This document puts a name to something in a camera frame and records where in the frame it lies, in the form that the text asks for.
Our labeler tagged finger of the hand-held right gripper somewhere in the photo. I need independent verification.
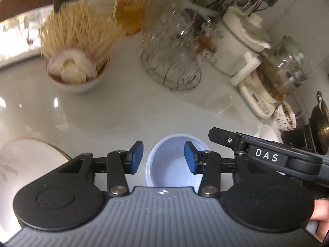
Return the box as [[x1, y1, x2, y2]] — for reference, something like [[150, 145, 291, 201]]
[[208, 127, 249, 157]]

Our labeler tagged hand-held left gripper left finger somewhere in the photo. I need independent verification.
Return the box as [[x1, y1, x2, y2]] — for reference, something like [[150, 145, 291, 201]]
[[35, 140, 144, 197]]

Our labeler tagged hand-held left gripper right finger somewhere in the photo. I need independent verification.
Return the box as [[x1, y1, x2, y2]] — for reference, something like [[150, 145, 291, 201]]
[[184, 141, 236, 196]]

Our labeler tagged small white bowl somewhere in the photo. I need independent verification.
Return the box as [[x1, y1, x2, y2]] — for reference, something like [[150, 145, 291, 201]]
[[145, 133, 206, 188]]

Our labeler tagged white orange-rimmed plate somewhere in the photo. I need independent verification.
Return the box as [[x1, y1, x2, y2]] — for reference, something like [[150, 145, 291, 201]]
[[0, 137, 72, 231]]

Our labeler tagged person's right hand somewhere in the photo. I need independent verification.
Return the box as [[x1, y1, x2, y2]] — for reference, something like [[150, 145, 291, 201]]
[[312, 198, 329, 243]]

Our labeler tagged black stove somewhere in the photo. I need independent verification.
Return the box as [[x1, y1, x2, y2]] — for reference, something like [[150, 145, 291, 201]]
[[280, 123, 320, 152]]

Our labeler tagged dark metal pot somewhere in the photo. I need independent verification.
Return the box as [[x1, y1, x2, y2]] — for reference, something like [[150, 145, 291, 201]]
[[307, 91, 329, 156]]

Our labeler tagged white small cup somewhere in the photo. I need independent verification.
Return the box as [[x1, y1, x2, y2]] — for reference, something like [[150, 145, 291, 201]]
[[253, 124, 285, 145]]

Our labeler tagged white kettle base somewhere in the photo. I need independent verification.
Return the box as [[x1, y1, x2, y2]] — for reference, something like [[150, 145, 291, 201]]
[[238, 77, 280, 120]]

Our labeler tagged speckled small bowl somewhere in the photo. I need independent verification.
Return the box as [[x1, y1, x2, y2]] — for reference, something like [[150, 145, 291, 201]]
[[273, 100, 298, 132]]

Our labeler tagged glass kettle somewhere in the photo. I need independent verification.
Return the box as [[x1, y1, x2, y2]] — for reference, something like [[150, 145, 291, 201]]
[[231, 37, 309, 104]]

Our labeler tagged white bowl holding garlic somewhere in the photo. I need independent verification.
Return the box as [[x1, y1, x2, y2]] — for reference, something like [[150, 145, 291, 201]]
[[46, 57, 111, 94]]

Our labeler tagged white electric cooker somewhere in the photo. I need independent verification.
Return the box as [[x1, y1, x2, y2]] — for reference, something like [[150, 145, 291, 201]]
[[213, 5, 273, 77]]

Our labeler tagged garlic bulb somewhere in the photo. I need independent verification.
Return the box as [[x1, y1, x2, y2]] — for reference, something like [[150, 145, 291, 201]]
[[60, 58, 88, 84]]

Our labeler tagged bundle of toothpicks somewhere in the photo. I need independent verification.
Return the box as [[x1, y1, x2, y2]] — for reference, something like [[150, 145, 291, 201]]
[[38, 1, 126, 69]]

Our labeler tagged red-lidded plastic jar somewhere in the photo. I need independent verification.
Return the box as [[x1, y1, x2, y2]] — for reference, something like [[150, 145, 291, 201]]
[[113, 0, 156, 37]]

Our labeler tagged white drip tray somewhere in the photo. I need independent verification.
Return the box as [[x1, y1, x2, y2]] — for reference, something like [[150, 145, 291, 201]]
[[0, 5, 56, 69]]

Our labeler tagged wire jar rack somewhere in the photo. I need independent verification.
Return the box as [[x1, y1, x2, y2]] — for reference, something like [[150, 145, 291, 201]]
[[139, 13, 204, 92]]

